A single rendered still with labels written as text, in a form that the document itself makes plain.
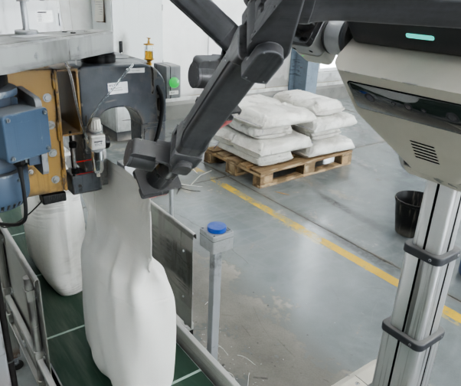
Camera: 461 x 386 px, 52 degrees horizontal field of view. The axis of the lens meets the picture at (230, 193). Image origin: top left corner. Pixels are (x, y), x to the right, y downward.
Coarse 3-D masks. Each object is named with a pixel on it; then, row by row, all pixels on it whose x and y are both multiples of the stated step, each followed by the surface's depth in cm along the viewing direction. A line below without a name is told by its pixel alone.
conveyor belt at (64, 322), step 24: (0, 216) 251; (24, 240) 229; (48, 288) 194; (48, 312) 180; (72, 312) 180; (48, 336) 168; (72, 336) 168; (72, 360) 157; (72, 384) 148; (96, 384) 148; (192, 384) 150
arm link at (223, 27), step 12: (180, 0) 92; (192, 0) 93; (204, 0) 94; (192, 12) 95; (204, 12) 96; (216, 12) 97; (204, 24) 97; (216, 24) 98; (228, 24) 99; (216, 36) 100; (228, 36) 100
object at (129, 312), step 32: (96, 192) 144; (128, 192) 125; (96, 224) 144; (128, 224) 130; (96, 256) 136; (128, 256) 129; (96, 288) 134; (128, 288) 124; (160, 288) 126; (96, 320) 140; (128, 320) 125; (160, 320) 128; (96, 352) 148; (128, 352) 129; (160, 352) 131; (128, 384) 133; (160, 384) 135
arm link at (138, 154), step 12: (132, 144) 96; (144, 144) 97; (156, 144) 98; (168, 144) 99; (132, 156) 97; (144, 156) 97; (156, 156) 97; (168, 156) 98; (144, 168) 99; (168, 168) 98; (180, 168) 95
